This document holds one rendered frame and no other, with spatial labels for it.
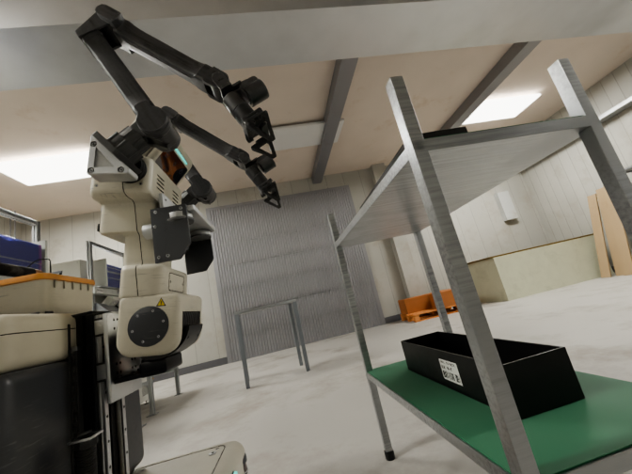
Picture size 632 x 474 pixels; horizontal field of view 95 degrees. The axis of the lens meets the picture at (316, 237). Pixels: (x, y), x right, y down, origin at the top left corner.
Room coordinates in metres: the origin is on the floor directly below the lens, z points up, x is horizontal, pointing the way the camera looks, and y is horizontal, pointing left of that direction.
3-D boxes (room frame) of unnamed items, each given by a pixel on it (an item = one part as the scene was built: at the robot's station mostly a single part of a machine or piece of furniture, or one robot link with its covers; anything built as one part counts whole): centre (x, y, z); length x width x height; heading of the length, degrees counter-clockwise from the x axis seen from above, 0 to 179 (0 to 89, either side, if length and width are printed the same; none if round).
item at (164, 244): (0.90, 0.43, 0.99); 0.28 x 0.16 x 0.22; 8
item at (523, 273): (5.90, -4.08, 0.40); 2.37 x 0.77 x 0.81; 99
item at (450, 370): (1.01, -0.37, 0.41); 0.57 x 0.17 x 0.11; 9
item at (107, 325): (0.95, 0.56, 0.68); 0.28 x 0.27 x 0.25; 8
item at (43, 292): (0.85, 0.83, 0.87); 0.23 x 0.15 x 0.11; 8
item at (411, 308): (5.76, -1.84, 0.20); 1.06 x 0.73 x 0.40; 99
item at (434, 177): (1.01, -0.37, 0.55); 0.91 x 0.46 x 1.10; 9
